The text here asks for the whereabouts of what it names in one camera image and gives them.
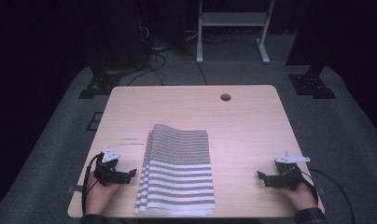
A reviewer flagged tangle of black floor cables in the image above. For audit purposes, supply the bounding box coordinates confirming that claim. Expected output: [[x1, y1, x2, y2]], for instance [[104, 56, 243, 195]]
[[126, 24, 209, 87]]

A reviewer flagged person's right hand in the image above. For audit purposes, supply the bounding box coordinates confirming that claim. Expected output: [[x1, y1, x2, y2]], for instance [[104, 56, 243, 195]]
[[274, 182, 319, 213]]

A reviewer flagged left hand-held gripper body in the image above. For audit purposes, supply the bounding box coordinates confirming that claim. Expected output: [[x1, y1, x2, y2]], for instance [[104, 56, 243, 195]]
[[92, 147, 131, 188]]

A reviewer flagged white metal stand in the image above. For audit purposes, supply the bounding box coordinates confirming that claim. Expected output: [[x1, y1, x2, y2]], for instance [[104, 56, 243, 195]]
[[196, 0, 276, 65]]

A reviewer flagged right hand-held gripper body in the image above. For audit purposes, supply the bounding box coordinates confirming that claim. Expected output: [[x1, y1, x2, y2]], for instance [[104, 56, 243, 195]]
[[268, 151, 312, 191]]

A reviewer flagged grey white striped cloth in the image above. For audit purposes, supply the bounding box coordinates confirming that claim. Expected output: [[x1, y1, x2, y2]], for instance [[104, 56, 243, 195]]
[[133, 123, 216, 217]]

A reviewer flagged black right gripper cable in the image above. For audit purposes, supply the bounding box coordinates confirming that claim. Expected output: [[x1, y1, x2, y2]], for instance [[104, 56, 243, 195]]
[[297, 168, 319, 205]]

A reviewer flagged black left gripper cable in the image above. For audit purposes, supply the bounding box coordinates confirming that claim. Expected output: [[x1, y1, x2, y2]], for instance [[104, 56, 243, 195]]
[[81, 152, 105, 216]]

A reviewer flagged person's left hand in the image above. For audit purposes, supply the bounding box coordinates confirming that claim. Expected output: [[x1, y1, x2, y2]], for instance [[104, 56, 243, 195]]
[[85, 177, 122, 216]]

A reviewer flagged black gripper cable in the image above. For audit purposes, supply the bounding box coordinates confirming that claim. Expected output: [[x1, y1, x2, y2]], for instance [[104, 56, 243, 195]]
[[81, 152, 105, 216], [297, 168, 319, 205]]

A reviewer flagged black floor cable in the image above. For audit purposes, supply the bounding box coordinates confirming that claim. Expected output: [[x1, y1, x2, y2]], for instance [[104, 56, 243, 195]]
[[307, 167, 356, 224]]

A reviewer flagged black stand base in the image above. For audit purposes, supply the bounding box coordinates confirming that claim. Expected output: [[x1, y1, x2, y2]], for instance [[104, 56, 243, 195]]
[[77, 58, 123, 100], [286, 63, 337, 100]]

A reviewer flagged black floor socket frame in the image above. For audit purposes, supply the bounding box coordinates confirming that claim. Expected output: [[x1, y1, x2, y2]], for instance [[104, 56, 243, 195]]
[[86, 111, 105, 132]]

